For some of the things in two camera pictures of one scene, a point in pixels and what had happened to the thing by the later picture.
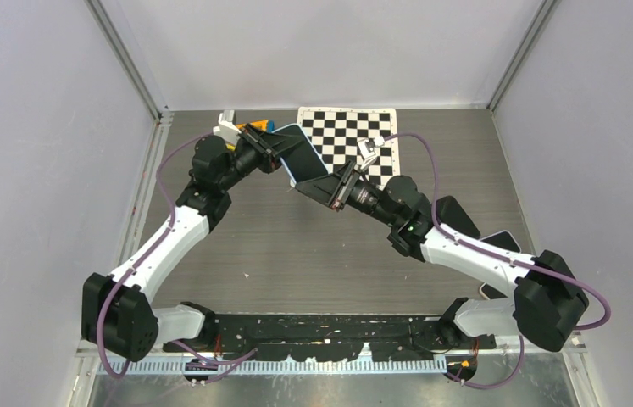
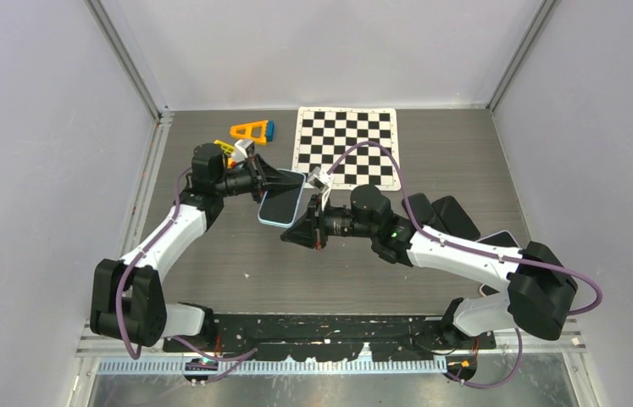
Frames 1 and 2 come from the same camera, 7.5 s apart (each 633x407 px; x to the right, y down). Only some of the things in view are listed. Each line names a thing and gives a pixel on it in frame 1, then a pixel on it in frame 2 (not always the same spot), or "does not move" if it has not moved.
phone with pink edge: (489, 292) does not move
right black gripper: (334, 190) → (311, 230)
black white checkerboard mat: (335, 133) does not move
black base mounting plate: (330, 337) does not move
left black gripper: (267, 147) → (265, 178)
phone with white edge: (504, 240) does not move
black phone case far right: (450, 213) does not move
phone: (301, 161) → (280, 201)
